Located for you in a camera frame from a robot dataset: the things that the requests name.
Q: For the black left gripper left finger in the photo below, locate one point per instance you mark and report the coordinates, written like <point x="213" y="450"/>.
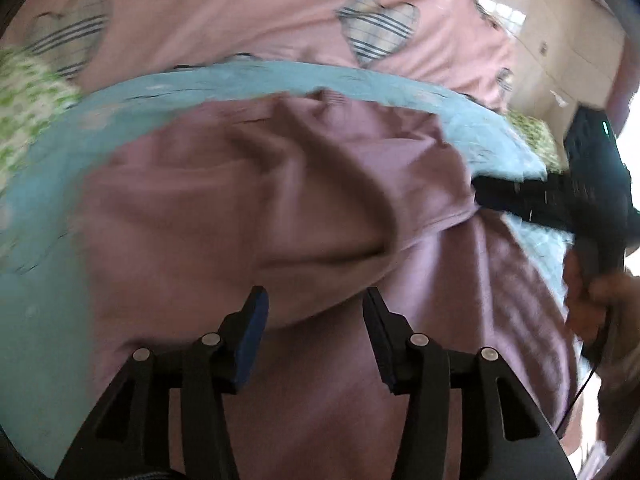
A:
<point x="162" y="415"/>

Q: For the mauve knit sweater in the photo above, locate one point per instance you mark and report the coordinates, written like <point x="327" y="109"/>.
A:
<point x="315" y="198"/>

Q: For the pink heart-patch bed cover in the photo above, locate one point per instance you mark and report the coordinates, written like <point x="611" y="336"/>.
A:
<point x="103" y="42"/>

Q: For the person's right hand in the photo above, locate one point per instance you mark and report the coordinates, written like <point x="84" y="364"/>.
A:
<point x="603" y="313"/>

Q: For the light blue floral quilt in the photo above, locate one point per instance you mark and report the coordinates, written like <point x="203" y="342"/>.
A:
<point x="48" y="333"/>

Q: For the green floral white cloth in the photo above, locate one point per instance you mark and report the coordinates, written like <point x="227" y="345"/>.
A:
<point x="32" y="96"/>

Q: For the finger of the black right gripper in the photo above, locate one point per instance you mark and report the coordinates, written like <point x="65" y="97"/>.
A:
<point x="541" y="202"/>

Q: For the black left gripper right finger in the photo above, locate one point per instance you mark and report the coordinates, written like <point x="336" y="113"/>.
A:
<point x="504" y="434"/>

